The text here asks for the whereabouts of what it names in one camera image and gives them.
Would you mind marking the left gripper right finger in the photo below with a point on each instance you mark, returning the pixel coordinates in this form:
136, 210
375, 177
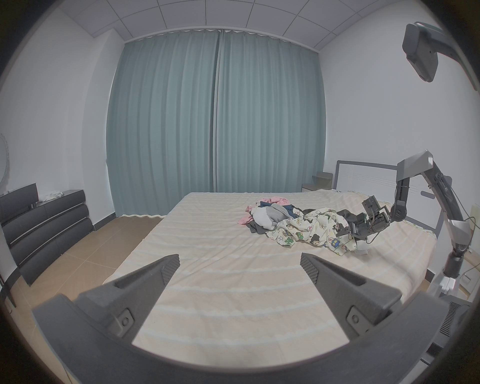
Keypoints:
348, 296

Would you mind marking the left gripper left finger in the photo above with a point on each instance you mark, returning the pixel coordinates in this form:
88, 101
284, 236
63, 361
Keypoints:
138, 296

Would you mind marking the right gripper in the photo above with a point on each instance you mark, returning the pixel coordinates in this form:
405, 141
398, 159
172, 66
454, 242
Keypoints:
369, 225

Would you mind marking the white printed pyjama top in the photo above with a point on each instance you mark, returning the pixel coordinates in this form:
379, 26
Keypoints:
311, 232

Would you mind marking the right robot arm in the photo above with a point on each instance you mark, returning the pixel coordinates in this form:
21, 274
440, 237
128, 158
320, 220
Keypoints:
455, 225

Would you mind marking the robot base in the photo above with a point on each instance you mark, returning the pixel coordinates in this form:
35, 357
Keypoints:
450, 318

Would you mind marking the pile of clothes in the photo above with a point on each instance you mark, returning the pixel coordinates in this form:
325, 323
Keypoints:
270, 219

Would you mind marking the bed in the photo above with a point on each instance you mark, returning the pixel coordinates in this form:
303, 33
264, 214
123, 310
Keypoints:
225, 240

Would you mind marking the grey bedside table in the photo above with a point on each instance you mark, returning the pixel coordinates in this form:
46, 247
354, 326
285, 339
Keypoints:
318, 182

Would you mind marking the black chest of drawers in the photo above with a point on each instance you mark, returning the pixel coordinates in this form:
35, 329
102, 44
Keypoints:
45, 228

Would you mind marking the white crumpled cloth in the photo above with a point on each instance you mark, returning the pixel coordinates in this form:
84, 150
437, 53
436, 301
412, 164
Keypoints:
52, 195

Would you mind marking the blue-green curtain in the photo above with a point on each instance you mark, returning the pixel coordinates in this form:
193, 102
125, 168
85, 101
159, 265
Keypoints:
161, 123
270, 120

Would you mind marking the round white-framed mirror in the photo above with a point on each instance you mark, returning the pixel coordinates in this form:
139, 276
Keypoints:
3, 157

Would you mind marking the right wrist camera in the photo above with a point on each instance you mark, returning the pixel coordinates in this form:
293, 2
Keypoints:
371, 204

